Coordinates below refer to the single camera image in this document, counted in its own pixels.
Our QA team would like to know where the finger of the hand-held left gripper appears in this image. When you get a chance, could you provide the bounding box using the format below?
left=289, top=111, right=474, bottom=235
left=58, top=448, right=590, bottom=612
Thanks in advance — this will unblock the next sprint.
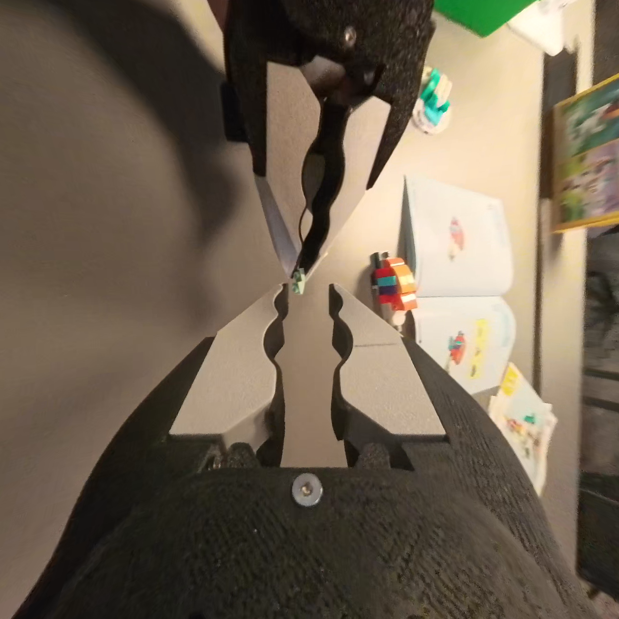
left=254, top=60, right=322, bottom=279
left=300, top=97, right=390, bottom=274

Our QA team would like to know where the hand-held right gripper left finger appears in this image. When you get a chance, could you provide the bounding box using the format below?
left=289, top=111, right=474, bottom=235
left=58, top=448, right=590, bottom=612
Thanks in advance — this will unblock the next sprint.
left=169, top=283, right=291, bottom=443

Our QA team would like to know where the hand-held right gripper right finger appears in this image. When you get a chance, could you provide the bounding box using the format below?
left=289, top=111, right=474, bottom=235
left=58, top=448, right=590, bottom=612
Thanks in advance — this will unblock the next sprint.
left=329, top=283, right=447, bottom=443

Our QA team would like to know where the round white lego base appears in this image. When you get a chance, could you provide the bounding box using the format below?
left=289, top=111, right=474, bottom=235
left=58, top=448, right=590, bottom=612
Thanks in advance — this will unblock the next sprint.
left=411, top=67, right=454, bottom=135

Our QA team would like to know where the orange and red lego model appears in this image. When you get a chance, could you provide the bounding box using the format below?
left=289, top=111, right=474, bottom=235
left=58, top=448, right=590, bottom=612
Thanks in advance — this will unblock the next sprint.
left=370, top=251, right=418, bottom=334

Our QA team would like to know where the colourful toy set box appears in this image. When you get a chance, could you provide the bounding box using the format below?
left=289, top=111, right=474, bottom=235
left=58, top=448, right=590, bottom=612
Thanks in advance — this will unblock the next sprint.
left=551, top=73, right=619, bottom=234

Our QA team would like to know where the open instruction booklet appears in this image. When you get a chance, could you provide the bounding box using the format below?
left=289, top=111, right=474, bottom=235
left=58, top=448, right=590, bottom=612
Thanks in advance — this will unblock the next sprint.
left=399, top=175, right=517, bottom=395

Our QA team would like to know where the closed instruction leaflet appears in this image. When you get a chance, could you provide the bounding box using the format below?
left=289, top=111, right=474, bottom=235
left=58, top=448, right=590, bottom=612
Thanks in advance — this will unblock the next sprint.
left=488, top=362, right=558, bottom=496

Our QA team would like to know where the green plastic bin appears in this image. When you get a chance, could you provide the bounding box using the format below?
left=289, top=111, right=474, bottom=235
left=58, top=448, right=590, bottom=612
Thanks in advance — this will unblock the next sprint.
left=433, top=0, right=540, bottom=38

